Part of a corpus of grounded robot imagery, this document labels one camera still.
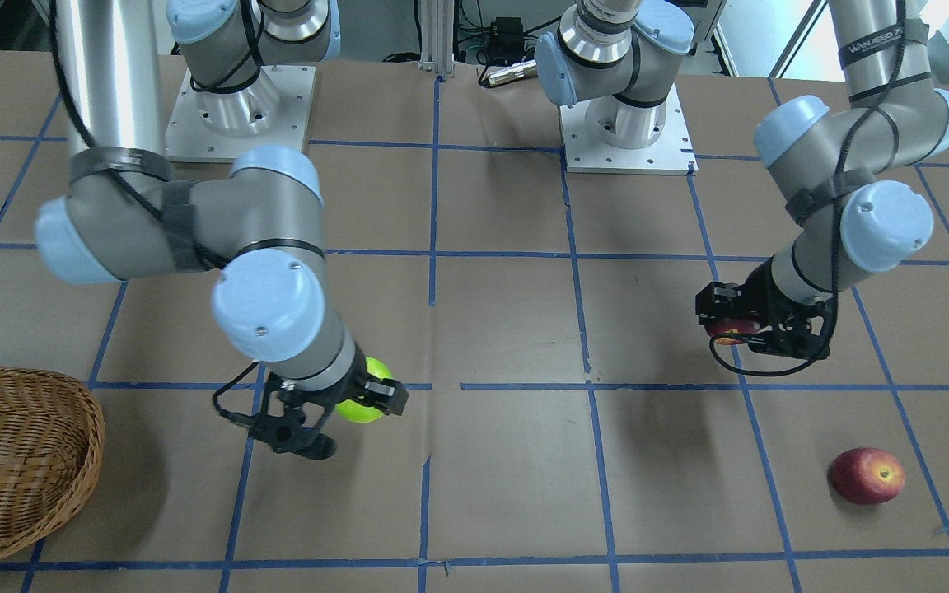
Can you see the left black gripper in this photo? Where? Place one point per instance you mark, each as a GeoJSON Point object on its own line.
{"type": "Point", "coordinates": [764, 294]}

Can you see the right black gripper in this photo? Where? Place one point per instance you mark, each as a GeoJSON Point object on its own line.
{"type": "Point", "coordinates": [386, 395]}

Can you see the green apple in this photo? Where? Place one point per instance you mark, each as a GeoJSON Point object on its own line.
{"type": "Point", "coordinates": [360, 409]}

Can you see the dark red apple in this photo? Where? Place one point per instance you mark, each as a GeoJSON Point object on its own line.
{"type": "Point", "coordinates": [730, 331]}

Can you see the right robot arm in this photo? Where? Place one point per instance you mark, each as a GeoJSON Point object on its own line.
{"type": "Point", "coordinates": [126, 216]}

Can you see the wicker basket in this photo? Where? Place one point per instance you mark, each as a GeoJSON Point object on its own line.
{"type": "Point", "coordinates": [52, 438]}

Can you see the brown paper table mat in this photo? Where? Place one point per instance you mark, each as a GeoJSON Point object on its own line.
{"type": "Point", "coordinates": [567, 429]}

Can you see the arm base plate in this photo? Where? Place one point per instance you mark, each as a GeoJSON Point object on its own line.
{"type": "Point", "coordinates": [604, 136]}
{"type": "Point", "coordinates": [207, 128]}

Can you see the aluminium frame post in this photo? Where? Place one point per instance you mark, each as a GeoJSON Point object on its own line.
{"type": "Point", "coordinates": [437, 35]}

